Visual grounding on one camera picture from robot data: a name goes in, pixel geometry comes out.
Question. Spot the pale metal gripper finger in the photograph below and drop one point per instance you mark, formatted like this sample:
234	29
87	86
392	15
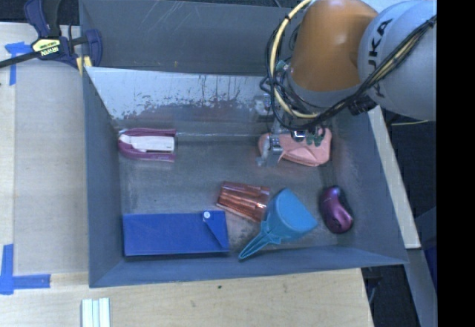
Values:
275	149
262	104

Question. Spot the pink cloth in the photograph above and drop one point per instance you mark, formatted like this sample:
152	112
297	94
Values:
308	155

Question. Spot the copper foil packet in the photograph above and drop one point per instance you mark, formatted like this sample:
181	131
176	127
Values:
241	199

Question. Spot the blue plastic scoop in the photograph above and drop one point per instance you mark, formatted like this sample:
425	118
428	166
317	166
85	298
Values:
287	218

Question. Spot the grey metal bin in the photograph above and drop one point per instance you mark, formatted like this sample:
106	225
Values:
208	170

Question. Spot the purple computer mouse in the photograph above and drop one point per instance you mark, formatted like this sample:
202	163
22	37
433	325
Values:
335	212

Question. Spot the purple and white stapler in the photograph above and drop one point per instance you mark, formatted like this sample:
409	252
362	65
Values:
148	144

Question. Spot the blue flat box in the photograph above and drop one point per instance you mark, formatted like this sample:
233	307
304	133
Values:
170	234

